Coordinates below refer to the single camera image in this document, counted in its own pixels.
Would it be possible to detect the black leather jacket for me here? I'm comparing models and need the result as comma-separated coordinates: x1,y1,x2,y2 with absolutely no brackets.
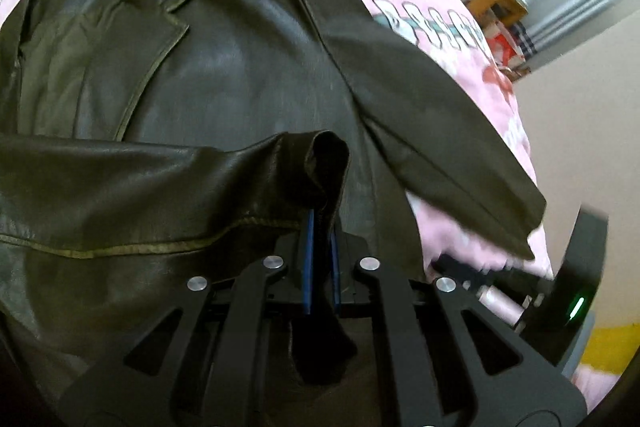
1,0,546,426

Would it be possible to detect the red box under desk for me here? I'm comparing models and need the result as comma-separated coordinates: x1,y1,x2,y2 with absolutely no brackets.
483,20,530,80

